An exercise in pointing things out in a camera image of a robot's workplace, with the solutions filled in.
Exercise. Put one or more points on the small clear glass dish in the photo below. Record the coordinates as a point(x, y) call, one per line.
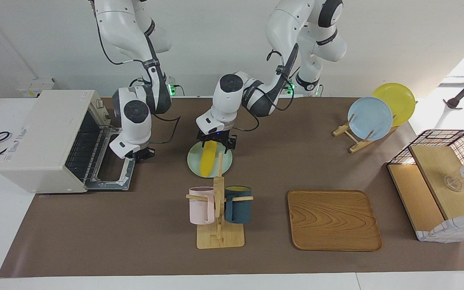
point(453, 184)

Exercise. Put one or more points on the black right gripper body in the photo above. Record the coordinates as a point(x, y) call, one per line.
point(141, 154)

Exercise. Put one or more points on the yellow corn cob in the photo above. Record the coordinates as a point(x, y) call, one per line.
point(208, 161)

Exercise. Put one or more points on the wooden plate rack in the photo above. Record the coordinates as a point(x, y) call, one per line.
point(357, 146)

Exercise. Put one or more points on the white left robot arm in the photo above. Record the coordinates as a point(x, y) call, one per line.
point(292, 36)

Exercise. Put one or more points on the wooden mug tree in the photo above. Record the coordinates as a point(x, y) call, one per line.
point(220, 237)

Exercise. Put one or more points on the light blue plate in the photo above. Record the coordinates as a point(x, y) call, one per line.
point(371, 117)

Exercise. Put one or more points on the light green plate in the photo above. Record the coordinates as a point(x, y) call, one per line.
point(226, 165)

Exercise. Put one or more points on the yellow plate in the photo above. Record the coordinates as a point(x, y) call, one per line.
point(401, 100)

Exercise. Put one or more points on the pink mug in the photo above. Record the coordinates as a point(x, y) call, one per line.
point(199, 207)

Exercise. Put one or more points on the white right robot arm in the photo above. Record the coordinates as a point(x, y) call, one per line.
point(135, 117)

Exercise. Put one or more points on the brown table mat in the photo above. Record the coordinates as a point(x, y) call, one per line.
point(155, 241)

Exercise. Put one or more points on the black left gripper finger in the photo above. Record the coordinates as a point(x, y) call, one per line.
point(204, 145)
point(230, 147)

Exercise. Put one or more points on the white wall power strip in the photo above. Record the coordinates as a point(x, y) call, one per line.
point(34, 88)

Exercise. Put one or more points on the white toaster oven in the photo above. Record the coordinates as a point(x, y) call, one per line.
point(34, 141)

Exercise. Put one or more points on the wooden serving tray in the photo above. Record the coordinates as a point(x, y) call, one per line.
point(332, 219)

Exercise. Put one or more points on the dark blue mug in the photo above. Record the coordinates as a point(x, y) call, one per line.
point(239, 209)

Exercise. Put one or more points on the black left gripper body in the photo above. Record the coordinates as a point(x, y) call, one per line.
point(218, 136)

